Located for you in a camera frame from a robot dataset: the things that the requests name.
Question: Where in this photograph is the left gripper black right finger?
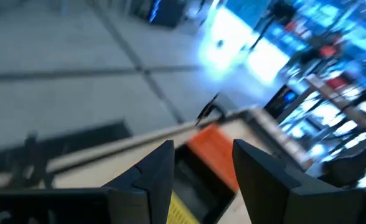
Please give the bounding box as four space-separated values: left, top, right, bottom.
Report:
232 139 363 224

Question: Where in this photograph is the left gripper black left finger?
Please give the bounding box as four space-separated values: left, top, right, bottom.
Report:
103 139 175 224

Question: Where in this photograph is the yellow plastic basket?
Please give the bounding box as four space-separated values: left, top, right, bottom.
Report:
166 190 202 224

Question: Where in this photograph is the black plastic basket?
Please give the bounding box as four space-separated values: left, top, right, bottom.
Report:
170 144 237 224

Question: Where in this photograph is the red-orange plastic basket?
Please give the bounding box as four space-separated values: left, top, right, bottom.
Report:
187 123 243 192

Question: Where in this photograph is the black perforated metal panel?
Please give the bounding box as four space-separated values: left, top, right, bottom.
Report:
0 119 133 175

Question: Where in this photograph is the black curved hook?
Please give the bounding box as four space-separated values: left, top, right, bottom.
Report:
195 92 226 127

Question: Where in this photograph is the thin black shelf end frame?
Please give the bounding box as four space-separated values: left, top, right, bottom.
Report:
10 132 56 189

